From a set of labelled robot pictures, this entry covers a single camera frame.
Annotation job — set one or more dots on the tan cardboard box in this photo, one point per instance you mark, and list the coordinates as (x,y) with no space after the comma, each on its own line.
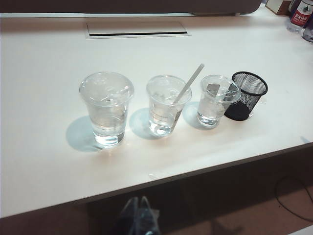
(277,6)

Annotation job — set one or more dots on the brown desk partition panel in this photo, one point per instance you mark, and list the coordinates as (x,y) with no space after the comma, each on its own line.
(122,6)

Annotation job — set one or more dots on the medium clear labelled plastic cup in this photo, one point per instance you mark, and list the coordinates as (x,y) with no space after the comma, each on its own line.
(161,115)

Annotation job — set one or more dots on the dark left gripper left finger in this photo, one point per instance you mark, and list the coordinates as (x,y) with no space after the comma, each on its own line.
(129,218)

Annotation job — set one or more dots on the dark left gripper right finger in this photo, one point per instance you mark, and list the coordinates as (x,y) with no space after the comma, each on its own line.
(148,218)

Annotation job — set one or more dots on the small clear plastic cup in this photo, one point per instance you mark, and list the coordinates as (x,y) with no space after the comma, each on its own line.
(209,110)

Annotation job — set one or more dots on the clear purple tinted bottle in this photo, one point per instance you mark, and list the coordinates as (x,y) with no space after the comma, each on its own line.
(308,33)

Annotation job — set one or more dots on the black mesh pen holder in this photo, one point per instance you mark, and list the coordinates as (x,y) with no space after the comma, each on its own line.
(252,98)

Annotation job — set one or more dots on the large clear plastic cup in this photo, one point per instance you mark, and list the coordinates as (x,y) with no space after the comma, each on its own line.
(107,117)

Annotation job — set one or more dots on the white paper straw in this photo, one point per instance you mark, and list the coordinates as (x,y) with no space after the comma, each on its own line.
(190,82)

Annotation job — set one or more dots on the red labelled water bottle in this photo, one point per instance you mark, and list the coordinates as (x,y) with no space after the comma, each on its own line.
(299,17)

